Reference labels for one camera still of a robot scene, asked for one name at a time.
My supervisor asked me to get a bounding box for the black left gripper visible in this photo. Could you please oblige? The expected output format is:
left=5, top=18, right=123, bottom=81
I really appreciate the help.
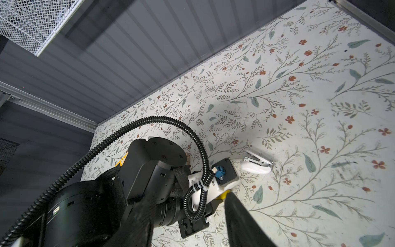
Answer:
left=178, top=202, right=216, bottom=239

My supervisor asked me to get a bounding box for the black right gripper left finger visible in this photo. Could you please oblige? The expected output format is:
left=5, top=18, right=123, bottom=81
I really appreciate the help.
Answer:
left=103, top=197, right=156, bottom=247

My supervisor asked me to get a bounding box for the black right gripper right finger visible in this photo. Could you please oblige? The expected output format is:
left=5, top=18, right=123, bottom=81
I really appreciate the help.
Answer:
left=224, top=192, right=275, bottom=247

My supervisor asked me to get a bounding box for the yellow rectangular block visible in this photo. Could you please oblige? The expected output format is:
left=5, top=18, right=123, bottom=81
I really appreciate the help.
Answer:
left=216, top=190, right=231, bottom=200

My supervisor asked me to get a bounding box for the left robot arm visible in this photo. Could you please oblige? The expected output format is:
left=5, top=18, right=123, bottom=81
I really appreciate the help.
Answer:
left=20, top=137, right=209, bottom=247

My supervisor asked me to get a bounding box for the white staple remover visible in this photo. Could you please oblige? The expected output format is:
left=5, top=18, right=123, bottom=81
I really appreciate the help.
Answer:
left=240, top=150, right=273, bottom=175

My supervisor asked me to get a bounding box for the yellow calculator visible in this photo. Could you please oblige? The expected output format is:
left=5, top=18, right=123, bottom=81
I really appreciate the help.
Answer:
left=116, top=152, right=128, bottom=167

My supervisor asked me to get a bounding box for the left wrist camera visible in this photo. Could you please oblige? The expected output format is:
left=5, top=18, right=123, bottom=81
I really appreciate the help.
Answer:
left=188, top=158, right=240, bottom=212

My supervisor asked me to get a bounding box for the black corrugated cable conduit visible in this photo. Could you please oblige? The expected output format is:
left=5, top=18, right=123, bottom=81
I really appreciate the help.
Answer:
left=0, top=115, right=215, bottom=247

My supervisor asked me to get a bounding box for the black wire basket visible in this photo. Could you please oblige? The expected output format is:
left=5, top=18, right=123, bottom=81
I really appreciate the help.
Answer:
left=0, top=138, right=20, bottom=175

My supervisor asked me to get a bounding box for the white wire basket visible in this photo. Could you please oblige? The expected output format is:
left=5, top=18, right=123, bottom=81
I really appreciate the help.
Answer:
left=1, top=0, right=84, bottom=57

